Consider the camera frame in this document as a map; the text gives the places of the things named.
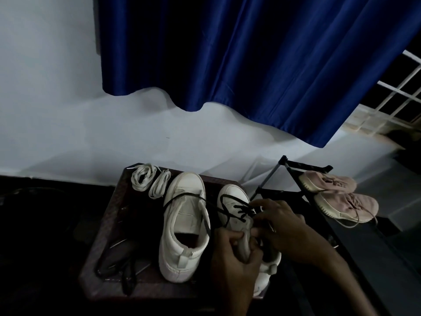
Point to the person's right hand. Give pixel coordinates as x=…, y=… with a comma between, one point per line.
x=289, y=233

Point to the person's left hand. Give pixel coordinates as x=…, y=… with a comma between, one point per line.
x=233, y=279

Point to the white sneaker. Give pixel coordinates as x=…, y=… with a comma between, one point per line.
x=184, y=220
x=233, y=192

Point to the person's right forearm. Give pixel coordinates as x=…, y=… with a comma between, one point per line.
x=348, y=286

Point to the pink sneaker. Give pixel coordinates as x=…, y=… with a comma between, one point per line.
x=315, y=182
x=338, y=205

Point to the black shoe rack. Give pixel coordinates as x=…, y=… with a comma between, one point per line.
x=361, y=259

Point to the dark brown plastic stool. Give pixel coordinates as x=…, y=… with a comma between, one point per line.
x=131, y=213

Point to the white window grille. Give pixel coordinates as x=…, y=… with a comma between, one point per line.
x=391, y=105

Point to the blue curtain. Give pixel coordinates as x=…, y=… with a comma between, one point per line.
x=246, y=52

